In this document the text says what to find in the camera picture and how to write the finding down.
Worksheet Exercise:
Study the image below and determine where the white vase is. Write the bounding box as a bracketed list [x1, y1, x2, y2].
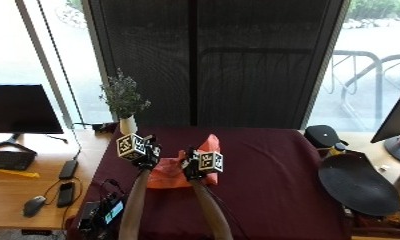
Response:
[119, 114, 139, 136]

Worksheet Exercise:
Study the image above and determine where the black cable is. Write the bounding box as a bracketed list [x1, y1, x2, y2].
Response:
[43, 176, 84, 231]

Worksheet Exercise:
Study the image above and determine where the black round case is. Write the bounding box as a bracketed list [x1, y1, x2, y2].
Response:
[304, 124, 344, 149]

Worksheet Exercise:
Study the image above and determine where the dark mesh window blind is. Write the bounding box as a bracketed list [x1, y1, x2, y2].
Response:
[81, 0, 346, 129]

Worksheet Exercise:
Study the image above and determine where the black monitor with red stand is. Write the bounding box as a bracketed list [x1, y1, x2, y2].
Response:
[370, 85, 400, 165]

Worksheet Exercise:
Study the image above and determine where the left glove marker cube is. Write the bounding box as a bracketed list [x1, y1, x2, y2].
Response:
[115, 132, 147, 162]

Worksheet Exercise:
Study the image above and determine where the right glove marker cube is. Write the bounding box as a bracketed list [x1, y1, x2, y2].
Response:
[197, 151, 225, 174]

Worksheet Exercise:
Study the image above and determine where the dark red tablecloth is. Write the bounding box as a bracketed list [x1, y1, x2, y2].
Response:
[65, 126, 353, 240]

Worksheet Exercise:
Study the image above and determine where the bunch of small flowers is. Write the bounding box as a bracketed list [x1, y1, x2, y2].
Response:
[97, 68, 152, 120]

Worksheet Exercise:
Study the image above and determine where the orange-red cloth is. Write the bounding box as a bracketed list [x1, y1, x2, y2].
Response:
[145, 133, 221, 190]

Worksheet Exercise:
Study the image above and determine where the glove marker cube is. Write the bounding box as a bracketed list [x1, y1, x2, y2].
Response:
[115, 132, 147, 162]
[197, 151, 225, 174]

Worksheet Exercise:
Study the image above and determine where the black smartphone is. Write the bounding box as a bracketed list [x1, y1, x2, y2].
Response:
[56, 181, 76, 208]

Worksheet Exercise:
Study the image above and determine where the black keyboard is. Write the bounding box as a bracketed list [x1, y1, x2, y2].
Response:
[0, 150, 37, 172]

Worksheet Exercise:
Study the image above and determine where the black computer monitor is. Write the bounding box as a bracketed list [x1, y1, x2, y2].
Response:
[0, 83, 65, 155]

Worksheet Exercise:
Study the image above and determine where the grey computer mouse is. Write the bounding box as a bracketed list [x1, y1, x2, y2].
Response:
[21, 195, 47, 218]

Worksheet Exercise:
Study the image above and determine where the yellow paper strip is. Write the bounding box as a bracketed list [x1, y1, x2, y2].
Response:
[0, 169, 40, 179]

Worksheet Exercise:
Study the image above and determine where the person's left hand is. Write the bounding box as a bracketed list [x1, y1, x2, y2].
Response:
[131, 134, 162, 170]

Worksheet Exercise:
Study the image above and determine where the black device with lit screen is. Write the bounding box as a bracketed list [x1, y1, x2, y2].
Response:
[77, 194, 127, 236]

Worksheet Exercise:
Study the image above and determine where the metal bicycle rack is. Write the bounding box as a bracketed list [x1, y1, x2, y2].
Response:
[321, 49, 400, 128]

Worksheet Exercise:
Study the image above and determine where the wooden desk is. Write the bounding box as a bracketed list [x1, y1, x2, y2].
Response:
[0, 129, 115, 231]

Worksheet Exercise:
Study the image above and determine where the person's right hand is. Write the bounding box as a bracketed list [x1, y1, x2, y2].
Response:
[178, 146, 210, 182]

